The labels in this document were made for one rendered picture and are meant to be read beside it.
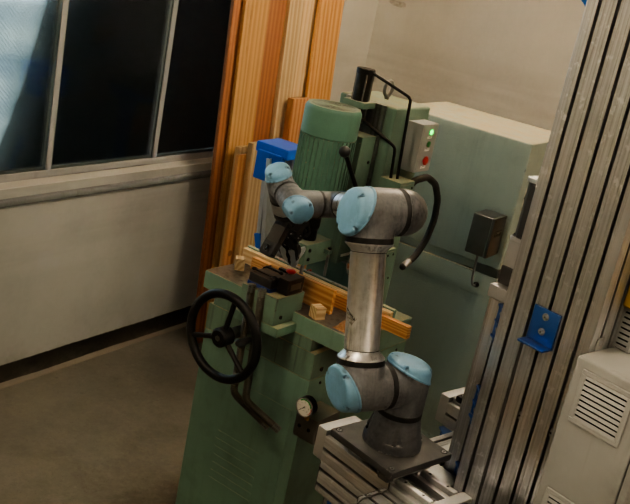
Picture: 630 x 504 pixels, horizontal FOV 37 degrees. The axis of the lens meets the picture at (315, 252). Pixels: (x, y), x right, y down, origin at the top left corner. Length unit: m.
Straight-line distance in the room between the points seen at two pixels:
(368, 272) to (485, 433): 0.51
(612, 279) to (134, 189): 2.59
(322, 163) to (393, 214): 0.69
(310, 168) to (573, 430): 1.16
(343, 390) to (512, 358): 0.41
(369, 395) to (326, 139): 0.90
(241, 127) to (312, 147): 1.62
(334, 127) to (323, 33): 2.08
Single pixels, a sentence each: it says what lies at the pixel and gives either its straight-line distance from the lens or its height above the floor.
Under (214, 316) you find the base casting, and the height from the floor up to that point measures 0.76.
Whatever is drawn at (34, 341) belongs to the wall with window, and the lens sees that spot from 4.17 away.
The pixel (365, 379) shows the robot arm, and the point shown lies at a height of 1.03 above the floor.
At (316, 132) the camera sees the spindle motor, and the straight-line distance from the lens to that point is 2.84.
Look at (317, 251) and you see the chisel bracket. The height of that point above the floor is 1.04.
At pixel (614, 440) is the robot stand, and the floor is 1.10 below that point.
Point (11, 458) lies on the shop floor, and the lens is 3.68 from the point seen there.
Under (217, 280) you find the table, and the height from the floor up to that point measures 0.88.
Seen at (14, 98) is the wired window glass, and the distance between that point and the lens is 3.78.
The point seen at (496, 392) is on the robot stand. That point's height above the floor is 1.03.
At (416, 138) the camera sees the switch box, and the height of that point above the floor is 1.43.
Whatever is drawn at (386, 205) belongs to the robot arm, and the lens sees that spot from 2.20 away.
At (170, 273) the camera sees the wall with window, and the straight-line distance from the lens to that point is 4.65.
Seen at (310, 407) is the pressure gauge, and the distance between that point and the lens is 2.84.
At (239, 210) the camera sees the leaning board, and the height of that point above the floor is 0.72.
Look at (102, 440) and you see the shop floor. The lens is 3.83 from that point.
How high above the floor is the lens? 1.97
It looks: 18 degrees down
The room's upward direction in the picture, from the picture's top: 12 degrees clockwise
